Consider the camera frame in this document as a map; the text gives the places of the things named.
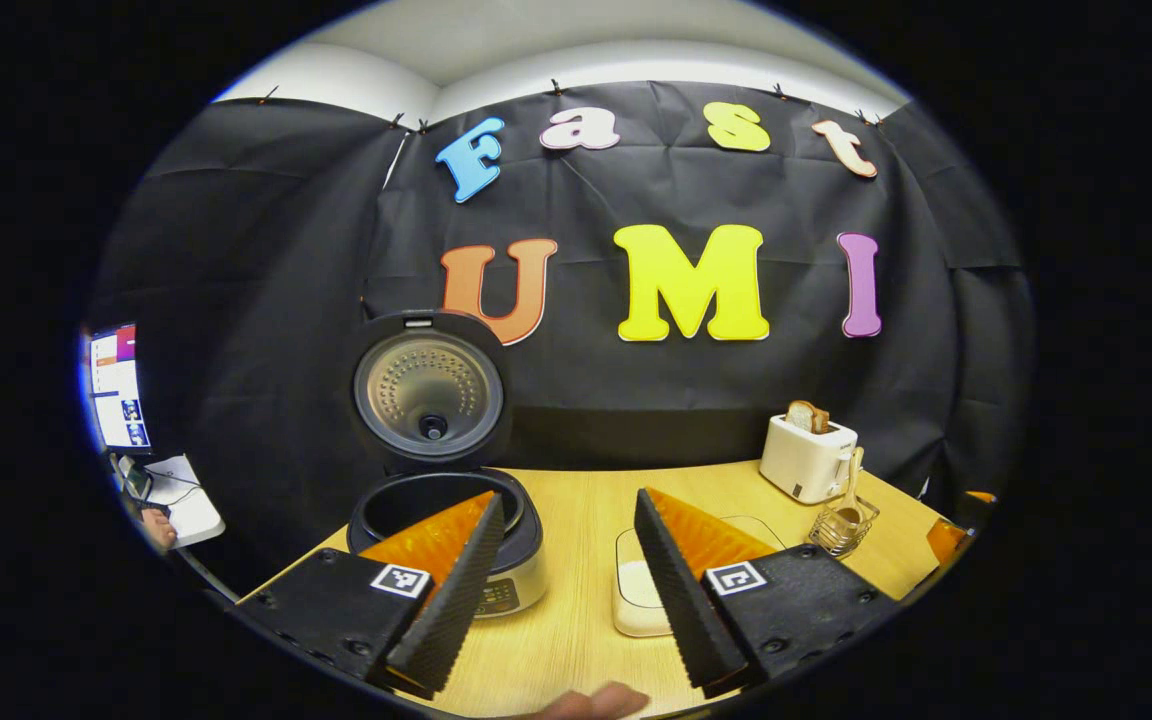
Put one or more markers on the wooden spoon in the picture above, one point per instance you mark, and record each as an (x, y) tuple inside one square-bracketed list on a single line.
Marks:
[(853, 475)]

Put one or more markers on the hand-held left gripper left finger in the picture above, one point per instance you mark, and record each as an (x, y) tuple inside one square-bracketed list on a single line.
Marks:
[(456, 600)]

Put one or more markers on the black backdrop cloth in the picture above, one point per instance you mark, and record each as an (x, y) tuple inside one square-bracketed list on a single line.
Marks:
[(266, 300)]

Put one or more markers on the grey desktop device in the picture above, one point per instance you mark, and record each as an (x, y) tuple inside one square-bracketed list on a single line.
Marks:
[(134, 478)]

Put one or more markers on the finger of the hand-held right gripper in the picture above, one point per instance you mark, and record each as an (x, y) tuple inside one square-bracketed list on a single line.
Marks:
[(946, 542), (981, 496)]

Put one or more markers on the computer monitor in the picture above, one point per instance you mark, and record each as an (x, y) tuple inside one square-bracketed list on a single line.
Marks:
[(118, 390)]

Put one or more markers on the clear plastic container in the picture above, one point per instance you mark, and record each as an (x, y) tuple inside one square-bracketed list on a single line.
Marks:
[(628, 545)]

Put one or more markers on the white toaster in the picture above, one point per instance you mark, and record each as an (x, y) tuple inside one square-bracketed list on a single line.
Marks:
[(806, 460)]

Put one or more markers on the white side table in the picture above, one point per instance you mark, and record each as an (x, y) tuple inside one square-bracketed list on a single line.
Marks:
[(191, 510)]

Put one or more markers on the black silver rice cooker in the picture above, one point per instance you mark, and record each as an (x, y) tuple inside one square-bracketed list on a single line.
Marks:
[(431, 390)]

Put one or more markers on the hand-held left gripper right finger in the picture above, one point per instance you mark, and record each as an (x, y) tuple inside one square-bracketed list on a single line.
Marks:
[(681, 600)]

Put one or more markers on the bread slice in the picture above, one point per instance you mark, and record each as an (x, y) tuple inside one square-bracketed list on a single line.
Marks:
[(808, 416)]

